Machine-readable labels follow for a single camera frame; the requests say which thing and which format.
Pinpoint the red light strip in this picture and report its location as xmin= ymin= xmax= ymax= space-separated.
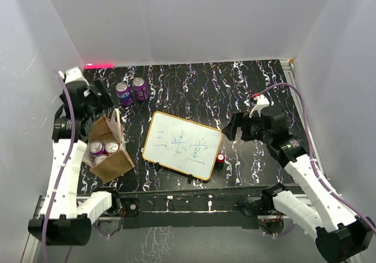
xmin=85 ymin=64 xmax=113 ymax=69

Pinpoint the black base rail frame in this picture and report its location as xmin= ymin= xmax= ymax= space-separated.
xmin=115 ymin=186 xmax=284 ymax=229

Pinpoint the brown canvas bag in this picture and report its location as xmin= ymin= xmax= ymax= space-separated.
xmin=82 ymin=108 xmax=135 ymax=184

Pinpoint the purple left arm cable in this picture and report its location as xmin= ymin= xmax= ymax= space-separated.
xmin=38 ymin=69 xmax=80 ymax=263

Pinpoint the yellow framed whiteboard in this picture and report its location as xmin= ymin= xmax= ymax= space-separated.
xmin=142 ymin=111 xmax=223 ymax=181

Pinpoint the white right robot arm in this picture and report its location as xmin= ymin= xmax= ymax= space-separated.
xmin=222 ymin=106 xmax=374 ymax=262

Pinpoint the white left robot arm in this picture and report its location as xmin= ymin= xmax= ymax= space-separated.
xmin=28 ymin=67 xmax=122 ymax=245

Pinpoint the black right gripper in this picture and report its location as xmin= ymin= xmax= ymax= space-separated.
xmin=222 ymin=112 xmax=272 ymax=144

